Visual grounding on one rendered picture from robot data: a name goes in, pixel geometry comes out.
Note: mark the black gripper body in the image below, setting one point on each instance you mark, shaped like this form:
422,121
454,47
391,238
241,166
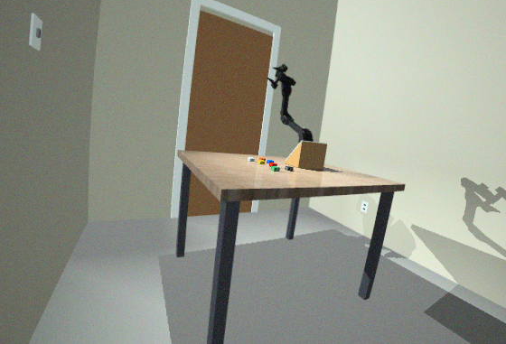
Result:
282,78

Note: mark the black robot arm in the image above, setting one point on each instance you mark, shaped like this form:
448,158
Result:
303,133

